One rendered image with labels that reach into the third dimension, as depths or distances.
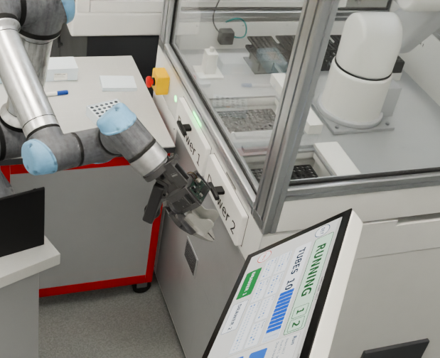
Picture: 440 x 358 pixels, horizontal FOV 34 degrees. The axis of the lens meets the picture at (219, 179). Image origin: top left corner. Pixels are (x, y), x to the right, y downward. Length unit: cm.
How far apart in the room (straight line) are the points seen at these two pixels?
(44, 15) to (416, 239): 121
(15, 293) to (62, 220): 53
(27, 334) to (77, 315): 64
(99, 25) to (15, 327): 129
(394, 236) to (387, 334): 49
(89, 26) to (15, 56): 134
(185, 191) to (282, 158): 32
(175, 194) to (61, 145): 26
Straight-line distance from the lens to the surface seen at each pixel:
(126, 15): 295
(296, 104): 164
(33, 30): 176
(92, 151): 155
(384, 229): 208
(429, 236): 221
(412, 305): 245
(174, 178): 151
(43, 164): 151
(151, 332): 283
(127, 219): 261
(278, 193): 180
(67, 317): 286
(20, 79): 159
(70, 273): 275
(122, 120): 149
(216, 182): 210
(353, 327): 238
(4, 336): 220
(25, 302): 214
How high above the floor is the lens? 217
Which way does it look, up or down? 37 degrees down
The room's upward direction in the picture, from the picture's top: 11 degrees clockwise
